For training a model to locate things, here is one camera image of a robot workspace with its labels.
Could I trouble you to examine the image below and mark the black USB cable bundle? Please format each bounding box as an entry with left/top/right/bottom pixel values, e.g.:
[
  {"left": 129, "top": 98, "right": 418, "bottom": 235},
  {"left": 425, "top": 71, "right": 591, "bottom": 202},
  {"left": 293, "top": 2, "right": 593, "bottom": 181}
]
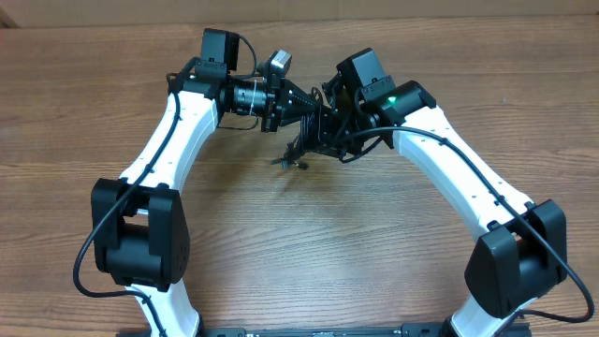
[{"left": 270, "top": 86, "right": 338, "bottom": 170}]

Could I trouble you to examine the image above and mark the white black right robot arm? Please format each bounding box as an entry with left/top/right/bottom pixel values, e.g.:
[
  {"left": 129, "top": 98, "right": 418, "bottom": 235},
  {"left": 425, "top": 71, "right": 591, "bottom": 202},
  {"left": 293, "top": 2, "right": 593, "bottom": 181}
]
[{"left": 318, "top": 48, "right": 594, "bottom": 336}]

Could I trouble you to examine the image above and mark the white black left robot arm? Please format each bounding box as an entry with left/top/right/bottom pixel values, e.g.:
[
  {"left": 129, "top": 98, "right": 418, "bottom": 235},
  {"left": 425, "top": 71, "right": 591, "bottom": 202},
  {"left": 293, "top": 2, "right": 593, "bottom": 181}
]
[{"left": 72, "top": 28, "right": 320, "bottom": 336}]

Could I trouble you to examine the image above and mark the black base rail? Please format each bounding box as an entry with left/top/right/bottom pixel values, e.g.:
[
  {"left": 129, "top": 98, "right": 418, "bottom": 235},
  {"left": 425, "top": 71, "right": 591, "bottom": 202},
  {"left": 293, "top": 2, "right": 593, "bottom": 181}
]
[{"left": 198, "top": 322, "right": 455, "bottom": 337}]

